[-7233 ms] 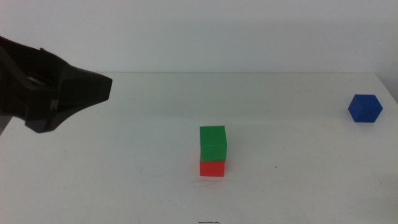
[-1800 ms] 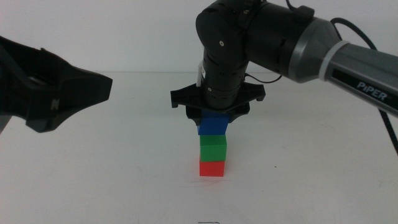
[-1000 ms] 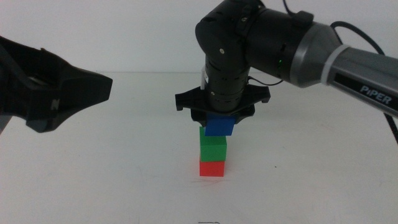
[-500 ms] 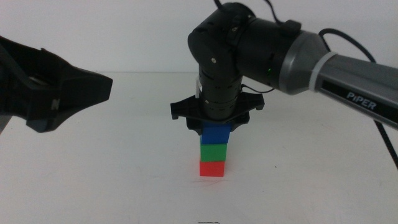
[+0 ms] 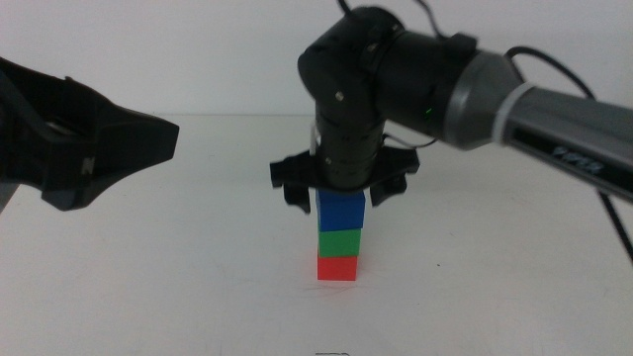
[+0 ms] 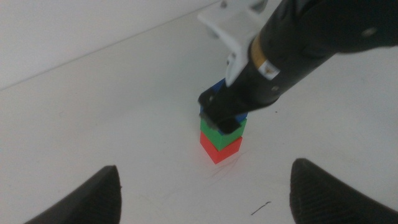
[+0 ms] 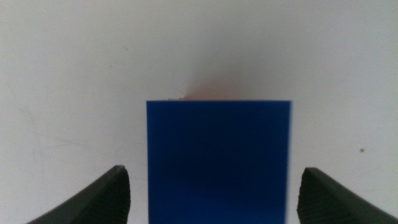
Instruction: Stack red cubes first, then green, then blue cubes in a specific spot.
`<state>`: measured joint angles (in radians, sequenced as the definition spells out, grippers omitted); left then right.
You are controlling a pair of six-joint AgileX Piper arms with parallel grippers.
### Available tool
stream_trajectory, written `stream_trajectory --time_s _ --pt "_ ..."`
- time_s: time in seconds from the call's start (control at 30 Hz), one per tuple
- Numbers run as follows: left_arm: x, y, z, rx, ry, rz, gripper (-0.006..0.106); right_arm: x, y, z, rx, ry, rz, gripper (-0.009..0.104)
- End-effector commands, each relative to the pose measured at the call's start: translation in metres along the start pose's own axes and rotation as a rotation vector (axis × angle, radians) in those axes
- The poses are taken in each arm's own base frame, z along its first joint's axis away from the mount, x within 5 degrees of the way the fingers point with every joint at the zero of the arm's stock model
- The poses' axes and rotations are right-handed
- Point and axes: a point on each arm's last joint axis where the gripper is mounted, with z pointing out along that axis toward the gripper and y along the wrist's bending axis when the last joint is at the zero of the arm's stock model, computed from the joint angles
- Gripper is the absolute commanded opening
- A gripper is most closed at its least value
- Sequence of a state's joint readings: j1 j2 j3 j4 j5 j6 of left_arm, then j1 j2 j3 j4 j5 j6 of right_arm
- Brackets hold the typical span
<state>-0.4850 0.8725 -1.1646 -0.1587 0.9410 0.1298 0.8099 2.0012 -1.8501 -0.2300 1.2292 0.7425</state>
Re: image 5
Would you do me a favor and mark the blue cube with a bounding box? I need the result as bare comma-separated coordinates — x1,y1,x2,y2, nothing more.
316,190,367,233

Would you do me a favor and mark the green cube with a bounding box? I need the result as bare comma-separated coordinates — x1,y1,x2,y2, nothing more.
317,227,363,259

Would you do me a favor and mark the red cube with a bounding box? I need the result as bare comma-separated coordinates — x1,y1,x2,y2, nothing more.
316,254,359,282

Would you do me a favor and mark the white zip tie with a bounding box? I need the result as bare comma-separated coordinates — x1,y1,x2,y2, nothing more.
491,81,538,145

